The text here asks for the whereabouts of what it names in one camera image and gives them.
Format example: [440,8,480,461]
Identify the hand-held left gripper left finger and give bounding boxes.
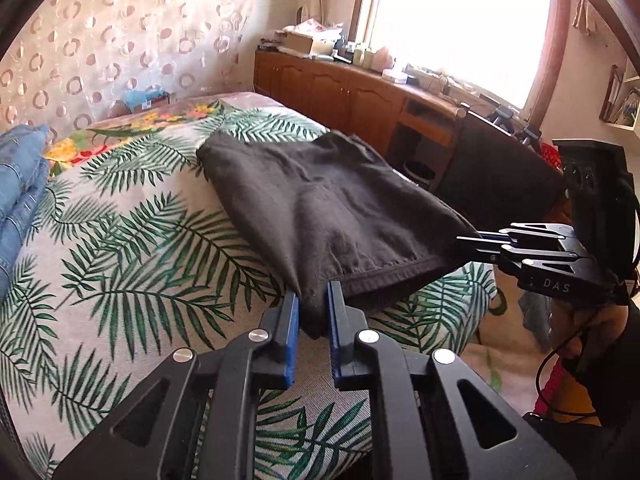
[52,292,301,480]

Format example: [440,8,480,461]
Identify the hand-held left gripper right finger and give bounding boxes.
[326,280,578,480]

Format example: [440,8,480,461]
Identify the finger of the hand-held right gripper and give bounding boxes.
[456,224,576,251]
[470,242,593,275]

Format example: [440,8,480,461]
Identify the black pants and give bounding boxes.
[196,130,483,338]

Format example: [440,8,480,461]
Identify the person's right hand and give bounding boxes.
[552,305,631,361]

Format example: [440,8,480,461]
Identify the grey blue cloth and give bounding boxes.
[517,290,553,346]

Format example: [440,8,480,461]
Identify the red basket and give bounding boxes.
[542,142,563,173]

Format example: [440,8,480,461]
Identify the black chair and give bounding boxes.
[435,110,568,231]

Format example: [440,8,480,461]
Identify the mesh wastebasket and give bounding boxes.
[402,160,436,192]

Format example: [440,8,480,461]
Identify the leaf-print bed sheet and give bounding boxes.
[0,100,508,480]

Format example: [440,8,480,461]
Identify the window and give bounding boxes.
[350,0,571,116]

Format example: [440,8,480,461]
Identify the wooden cabinet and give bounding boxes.
[254,47,501,161]

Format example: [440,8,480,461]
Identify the cluster of small bottles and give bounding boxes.
[332,40,396,71]

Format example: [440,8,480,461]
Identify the floral blanket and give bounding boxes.
[42,91,551,411]

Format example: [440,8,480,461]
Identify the blue tissue box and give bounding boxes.
[122,87,171,113]

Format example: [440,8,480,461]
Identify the cardboard box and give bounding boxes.
[282,30,333,56]

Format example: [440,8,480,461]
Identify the white patterned bag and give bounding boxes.
[295,17,343,41]

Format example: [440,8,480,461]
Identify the folded blue jeans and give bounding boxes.
[0,124,52,301]

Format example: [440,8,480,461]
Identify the circle-patterned curtain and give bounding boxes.
[0,0,261,136]

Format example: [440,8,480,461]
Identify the white wall shelf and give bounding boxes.
[602,75,640,135]

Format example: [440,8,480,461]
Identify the picture frame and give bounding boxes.
[602,65,626,123]

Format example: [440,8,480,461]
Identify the black cable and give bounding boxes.
[535,310,601,418]

